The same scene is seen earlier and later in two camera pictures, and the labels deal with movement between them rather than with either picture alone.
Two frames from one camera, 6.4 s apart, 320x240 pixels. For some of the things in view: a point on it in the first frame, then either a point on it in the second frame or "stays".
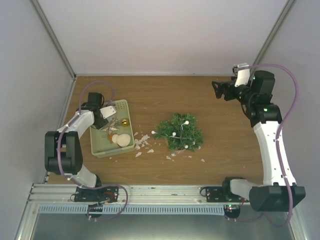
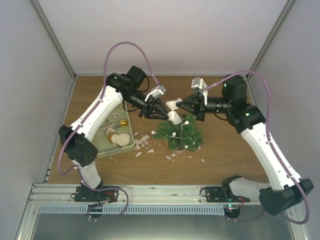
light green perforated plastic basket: x=117 y=136 stays
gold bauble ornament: x=125 y=122 stays
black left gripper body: x=98 y=125 to x=147 y=107
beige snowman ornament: x=122 y=140 stays
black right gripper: x=222 y=85 to x=195 y=104
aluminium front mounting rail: x=133 y=194 stays
